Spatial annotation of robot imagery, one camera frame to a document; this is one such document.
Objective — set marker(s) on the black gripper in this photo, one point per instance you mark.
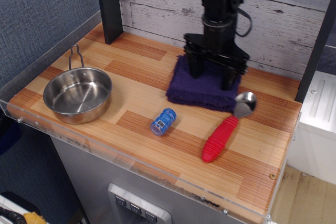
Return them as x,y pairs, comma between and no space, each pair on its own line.
217,45

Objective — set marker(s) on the purple cloth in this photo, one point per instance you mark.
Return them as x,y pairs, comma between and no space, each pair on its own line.
204,91

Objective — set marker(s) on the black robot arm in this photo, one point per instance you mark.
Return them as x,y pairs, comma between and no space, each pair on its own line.
220,11

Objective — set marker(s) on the black and yellow object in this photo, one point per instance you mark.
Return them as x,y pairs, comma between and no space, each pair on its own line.
29,218

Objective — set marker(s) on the small blue can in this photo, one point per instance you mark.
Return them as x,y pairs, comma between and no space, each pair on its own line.
162,123

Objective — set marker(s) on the white metal side cabinet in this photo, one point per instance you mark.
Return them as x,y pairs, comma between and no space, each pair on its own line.
312,149

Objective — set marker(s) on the clear acrylic table guard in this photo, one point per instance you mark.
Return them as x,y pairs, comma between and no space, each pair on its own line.
242,180

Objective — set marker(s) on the stainless steel pan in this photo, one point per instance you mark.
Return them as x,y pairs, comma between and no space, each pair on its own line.
80,94

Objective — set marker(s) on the silver button control panel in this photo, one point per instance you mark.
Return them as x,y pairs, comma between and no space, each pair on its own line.
131,208

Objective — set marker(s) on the red handled metal spoon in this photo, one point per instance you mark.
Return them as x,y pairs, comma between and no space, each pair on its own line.
245,106

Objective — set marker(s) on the black vertical post right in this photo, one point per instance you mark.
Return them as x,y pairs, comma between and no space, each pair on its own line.
320,43

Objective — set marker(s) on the black vertical post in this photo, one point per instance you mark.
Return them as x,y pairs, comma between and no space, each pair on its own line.
320,43
111,19

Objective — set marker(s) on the black vertical post left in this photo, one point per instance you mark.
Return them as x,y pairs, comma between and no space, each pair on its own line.
111,19

